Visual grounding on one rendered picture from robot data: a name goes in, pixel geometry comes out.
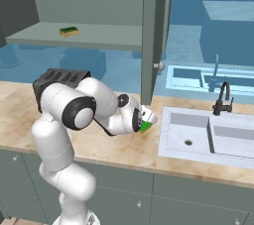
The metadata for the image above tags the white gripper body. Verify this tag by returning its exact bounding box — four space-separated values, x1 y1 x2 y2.
142 104 160 125

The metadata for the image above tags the green and yellow sponge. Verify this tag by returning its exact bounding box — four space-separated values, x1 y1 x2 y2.
138 121 154 135
59 26 80 38

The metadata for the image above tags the white double sink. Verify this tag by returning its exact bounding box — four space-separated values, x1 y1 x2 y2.
157 104 254 170

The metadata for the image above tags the grey-green base cabinet panel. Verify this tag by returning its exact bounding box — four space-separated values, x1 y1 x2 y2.
74 161 155 197
152 172 254 215

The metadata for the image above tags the grey-green base cabinet door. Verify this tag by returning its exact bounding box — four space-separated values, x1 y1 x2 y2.
0 149 48 225
86 185 154 225
149 195 250 225

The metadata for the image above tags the dark grey-green cabinet door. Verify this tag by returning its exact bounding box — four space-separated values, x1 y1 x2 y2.
0 0 41 50

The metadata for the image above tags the round silver door knob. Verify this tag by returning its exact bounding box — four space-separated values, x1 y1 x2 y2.
153 60 166 72

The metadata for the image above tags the black tap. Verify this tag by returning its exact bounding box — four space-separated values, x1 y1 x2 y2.
211 81 235 117

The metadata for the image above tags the black toaster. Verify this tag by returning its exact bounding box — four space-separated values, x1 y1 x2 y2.
32 67 91 114

